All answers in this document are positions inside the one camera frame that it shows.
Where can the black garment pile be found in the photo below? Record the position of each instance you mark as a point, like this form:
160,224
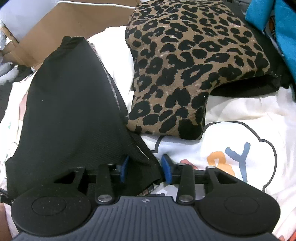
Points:
24,72

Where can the leopard print cushion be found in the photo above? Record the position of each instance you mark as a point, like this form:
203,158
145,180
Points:
181,51

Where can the brown cardboard sheet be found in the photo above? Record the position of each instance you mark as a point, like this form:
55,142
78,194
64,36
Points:
67,18

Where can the teal patterned cloth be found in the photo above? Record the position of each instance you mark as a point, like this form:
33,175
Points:
277,20

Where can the black shorts with bear print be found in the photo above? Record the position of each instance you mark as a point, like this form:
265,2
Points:
75,117

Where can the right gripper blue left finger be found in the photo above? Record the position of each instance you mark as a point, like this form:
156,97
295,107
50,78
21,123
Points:
110,178

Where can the grey neck pillow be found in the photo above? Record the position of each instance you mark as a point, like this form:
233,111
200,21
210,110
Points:
9,72

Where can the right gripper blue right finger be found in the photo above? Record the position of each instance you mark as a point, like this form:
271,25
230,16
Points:
182,175

